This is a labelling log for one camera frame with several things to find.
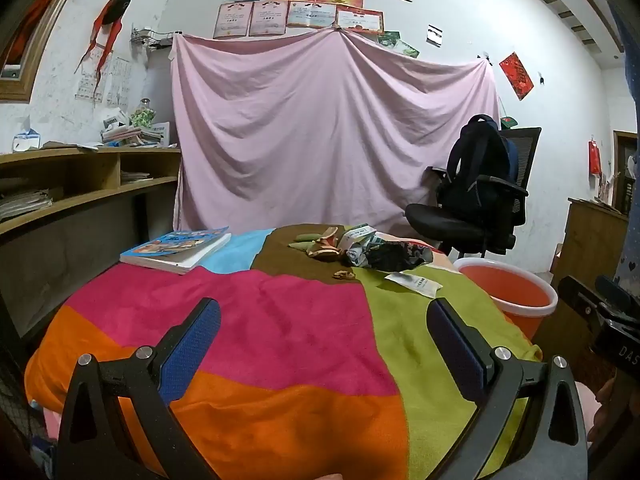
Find metal wire wall rack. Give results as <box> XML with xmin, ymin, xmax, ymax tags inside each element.
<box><xmin>131</xmin><ymin>25</ymin><xmax>173</xmax><ymax>51</ymax></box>

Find green wall cards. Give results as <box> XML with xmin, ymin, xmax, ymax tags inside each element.
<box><xmin>377</xmin><ymin>31</ymin><xmax>421</xmax><ymax>58</ymax></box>

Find wooden cabinet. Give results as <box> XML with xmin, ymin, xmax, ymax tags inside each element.
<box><xmin>550</xmin><ymin>197</ymin><xmax>631</xmax><ymax>281</ymax></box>

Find red hanging scarf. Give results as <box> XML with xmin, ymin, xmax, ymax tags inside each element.
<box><xmin>75</xmin><ymin>0</ymin><xmax>132</xmax><ymax>101</ymax></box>

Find orange plastic basin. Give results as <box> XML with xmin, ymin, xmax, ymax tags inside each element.
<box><xmin>452</xmin><ymin>258</ymin><xmax>559</xmax><ymax>336</ymax></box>

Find blue grey wrapper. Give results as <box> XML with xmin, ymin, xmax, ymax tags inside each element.
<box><xmin>342</xmin><ymin>245</ymin><xmax>371</xmax><ymax>268</ymax></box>

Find colourful patchwork blanket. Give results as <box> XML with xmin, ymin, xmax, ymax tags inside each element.
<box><xmin>24</xmin><ymin>224</ymin><xmax>543</xmax><ymax>480</ymax></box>

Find person's right hand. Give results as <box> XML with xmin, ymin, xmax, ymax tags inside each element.
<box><xmin>596</xmin><ymin>376</ymin><xmax>623</xmax><ymax>408</ymax></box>

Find pink hanging sheet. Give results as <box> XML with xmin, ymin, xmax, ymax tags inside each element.
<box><xmin>170</xmin><ymin>27</ymin><xmax>502</xmax><ymax>251</ymax></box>

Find white wall calendar sheets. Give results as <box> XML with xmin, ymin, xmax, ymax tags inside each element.
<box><xmin>75</xmin><ymin>55</ymin><xmax>132</xmax><ymax>107</ymax></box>

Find group of wall certificates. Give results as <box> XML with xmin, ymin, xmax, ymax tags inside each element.
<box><xmin>213</xmin><ymin>0</ymin><xmax>414</xmax><ymax>40</ymax></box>

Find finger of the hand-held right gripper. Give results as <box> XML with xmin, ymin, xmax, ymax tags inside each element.
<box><xmin>595</xmin><ymin>275</ymin><xmax>640</xmax><ymax>313</ymax></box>
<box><xmin>557</xmin><ymin>275</ymin><xmax>608</xmax><ymax>333</ymax></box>

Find wooden shelf desk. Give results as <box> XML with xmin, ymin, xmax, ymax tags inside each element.
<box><xmin>0</xmin><ymin>145</ymin><xmax>182</xmax><ymax>341</ymax></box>

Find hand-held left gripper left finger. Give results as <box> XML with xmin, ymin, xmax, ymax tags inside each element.
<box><xmin>55</xmin><ymin>297</ymin><xmax>223</xmax><ymax>480</ymax></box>

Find blue tissue box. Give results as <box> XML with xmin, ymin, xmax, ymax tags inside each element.
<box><xmin>12</xmin><ymin>129</ymin><xmax>42</xmax><ymax>153</ymax></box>

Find glass jar of green sweets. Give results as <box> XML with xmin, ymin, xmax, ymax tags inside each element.
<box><xmin>130</xmin><ymin>98</ymin><xmax>157</xmax><ymax>128</ymax></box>

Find stack of books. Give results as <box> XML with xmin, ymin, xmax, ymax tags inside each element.
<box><xmin>101</xmin><ymin>122</ymin><xmax>173</xmax><ymax>148</ymax></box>

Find colourful paperback book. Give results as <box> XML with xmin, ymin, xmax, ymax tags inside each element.
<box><xmin>119</xmin><ymin>226</ymin><xmax>232</xmax><ymax>276</ymax></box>

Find white green-edged box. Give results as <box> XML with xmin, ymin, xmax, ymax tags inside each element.
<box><xmin>384</xmin><ymin>271</ymin><xmax>444</xmax><ymax>300</ymax></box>

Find dark snack wrapper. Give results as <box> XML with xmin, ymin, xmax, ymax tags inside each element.
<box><xmin>367</xmin><ymin>240</ymin><xmax>434</xmax><ymax>269</ymax></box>

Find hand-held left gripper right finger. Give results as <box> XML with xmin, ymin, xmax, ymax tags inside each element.
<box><xmin>426</xmin><ymin>297</ymin><xmax>591</xmax><ymax>480</ymax></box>

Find blue heart print cloth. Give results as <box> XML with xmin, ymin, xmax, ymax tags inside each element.
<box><xmin>607</xmin><ymin>0</ymin><xmax>640</xmax><ymax>286</ymax></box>

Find dark blue backpack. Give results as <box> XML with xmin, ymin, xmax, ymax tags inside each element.
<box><xmin>440</xmin><ymin>114</ymin><xmax>517</xmax><ymax>211</ymax></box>

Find pink cloth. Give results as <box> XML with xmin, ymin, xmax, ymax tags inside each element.
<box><xmin>574</xmin><ymin>382</ymin><xmax>602</xmax><ymax>438</ymax></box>

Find black office chair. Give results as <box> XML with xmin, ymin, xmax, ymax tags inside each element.
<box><xmin>404</xmin><ymin>126</ymin><xmax>542</xmax><ymax>261</ymax></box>

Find pile of shelf papers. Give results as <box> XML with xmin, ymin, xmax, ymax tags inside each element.
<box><xmin>0</xmin><ymin>187</ymin><xmax>53</xmax><ymax>223</ymax></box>

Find red paper wall poster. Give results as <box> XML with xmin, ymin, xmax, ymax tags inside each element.
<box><xmin>499</xmin><ymin>51</ymin><xmax>535</xmax><ymax>102</ymax></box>

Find white green toothpaste tube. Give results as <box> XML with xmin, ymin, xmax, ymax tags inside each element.
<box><xmin>344</xmin><ymin>226</ymin><xmax>377</xmax><ymax>251</ymax></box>

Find wooden door frame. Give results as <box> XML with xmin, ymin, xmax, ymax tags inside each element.
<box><xmin>612</xmin><ymin>130</ymin><xmax>640</xmax><ymax>216</ymax></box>

